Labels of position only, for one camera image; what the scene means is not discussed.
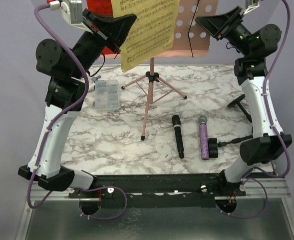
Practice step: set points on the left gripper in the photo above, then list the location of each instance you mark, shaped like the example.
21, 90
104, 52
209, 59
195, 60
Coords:
115, 28

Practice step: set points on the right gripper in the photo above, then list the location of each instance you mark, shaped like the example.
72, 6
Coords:
229, 25

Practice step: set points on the pink music stand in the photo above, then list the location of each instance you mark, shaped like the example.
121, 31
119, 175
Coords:
189, 41

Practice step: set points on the red sheet music page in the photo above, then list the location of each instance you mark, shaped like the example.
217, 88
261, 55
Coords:
100, 7

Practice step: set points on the yellow sheet music page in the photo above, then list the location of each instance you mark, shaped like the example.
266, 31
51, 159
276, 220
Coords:
152, 32

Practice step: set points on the black microphone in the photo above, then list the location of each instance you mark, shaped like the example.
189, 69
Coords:
176, 122

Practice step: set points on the black microphone stand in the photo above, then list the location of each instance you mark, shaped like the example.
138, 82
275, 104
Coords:
237, 102
214, 144

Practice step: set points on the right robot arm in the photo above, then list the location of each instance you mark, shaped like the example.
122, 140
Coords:
269, 140

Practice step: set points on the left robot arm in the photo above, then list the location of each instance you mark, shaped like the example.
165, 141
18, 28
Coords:
65, 96

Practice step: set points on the white and grey small fitting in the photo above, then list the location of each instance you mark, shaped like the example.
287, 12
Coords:
95, 79

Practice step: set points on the clear plastic parts box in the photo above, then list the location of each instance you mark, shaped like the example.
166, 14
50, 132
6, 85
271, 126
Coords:
106, 96

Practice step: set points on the purple glitter microphone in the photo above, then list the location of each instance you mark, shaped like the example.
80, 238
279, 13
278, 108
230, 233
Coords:
203, 134

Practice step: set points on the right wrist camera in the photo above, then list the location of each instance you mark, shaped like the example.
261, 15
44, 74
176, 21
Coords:
250, 5

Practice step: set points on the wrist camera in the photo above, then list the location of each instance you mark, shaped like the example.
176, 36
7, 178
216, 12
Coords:
71, 12
250, 5

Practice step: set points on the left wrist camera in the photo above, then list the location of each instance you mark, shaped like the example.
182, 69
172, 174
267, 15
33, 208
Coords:
71, 12

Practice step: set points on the aluminium frame rail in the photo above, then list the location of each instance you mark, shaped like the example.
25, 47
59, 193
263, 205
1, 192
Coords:
172, 190

